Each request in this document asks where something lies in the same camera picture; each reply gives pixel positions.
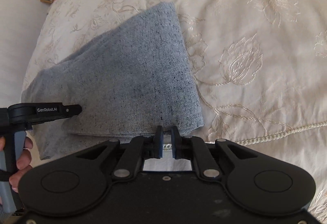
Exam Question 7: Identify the cream embroidered bedspread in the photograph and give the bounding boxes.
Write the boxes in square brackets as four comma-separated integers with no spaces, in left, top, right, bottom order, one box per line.
[22,0,326,223]

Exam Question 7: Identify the white bedside table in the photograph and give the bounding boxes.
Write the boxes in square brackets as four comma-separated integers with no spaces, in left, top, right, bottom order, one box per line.
[39,0,54,15]

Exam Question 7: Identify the grey-blue speckled pants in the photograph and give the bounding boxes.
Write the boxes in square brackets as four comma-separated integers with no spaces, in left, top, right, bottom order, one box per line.
[22,2,205,160]

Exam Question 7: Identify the person's left hand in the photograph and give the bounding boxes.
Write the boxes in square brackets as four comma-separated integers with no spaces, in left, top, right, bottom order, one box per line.
[1,137,33,194]

